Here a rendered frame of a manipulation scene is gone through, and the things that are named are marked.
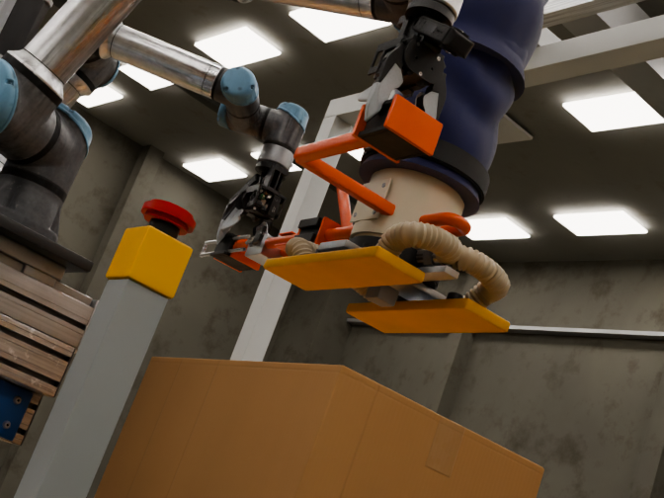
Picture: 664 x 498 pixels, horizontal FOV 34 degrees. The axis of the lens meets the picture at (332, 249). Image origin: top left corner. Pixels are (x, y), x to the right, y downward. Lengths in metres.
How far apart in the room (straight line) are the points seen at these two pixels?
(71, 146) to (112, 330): 0.64
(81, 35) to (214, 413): 0.64
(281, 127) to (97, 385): 1.22
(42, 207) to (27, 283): 0.13
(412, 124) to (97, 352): 0.52
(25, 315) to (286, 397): 0.52
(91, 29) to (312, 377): 0.70
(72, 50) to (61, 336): 0.47
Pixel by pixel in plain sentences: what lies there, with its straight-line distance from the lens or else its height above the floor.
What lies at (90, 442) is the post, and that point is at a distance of 1.33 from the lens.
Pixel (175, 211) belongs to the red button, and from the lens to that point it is 1.37.
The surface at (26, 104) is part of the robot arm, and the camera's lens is 1.81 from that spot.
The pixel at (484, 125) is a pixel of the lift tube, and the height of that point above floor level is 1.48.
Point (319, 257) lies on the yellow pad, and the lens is 1.77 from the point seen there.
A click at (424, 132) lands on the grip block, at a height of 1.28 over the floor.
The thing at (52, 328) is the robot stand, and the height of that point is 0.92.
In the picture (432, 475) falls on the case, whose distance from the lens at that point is 1.55.
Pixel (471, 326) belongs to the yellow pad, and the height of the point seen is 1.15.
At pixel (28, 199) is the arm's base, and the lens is 1.88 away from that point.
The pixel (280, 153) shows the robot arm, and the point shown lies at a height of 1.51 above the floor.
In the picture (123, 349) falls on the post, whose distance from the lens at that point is 1.34.
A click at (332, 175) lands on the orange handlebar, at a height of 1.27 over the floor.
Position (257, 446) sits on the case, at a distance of 1.55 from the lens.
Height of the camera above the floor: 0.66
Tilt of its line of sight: 17 degrees up
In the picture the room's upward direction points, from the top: 20 degrees clockwise
